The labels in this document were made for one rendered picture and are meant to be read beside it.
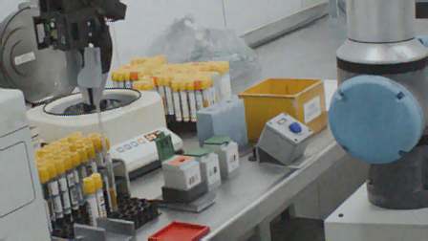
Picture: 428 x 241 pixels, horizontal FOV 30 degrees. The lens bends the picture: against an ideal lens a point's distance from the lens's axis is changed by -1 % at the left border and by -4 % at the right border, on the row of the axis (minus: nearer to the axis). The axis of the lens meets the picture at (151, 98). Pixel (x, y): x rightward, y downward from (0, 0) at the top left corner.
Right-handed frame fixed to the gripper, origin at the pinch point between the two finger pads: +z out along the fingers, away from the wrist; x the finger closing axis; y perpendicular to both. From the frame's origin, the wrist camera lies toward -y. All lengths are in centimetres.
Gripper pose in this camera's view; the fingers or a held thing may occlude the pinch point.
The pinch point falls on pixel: (95, 95)
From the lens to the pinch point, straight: 126.5
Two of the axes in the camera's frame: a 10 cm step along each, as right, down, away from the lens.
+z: 1.4, 9.6, 2.3
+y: -5.9, 2.7, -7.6
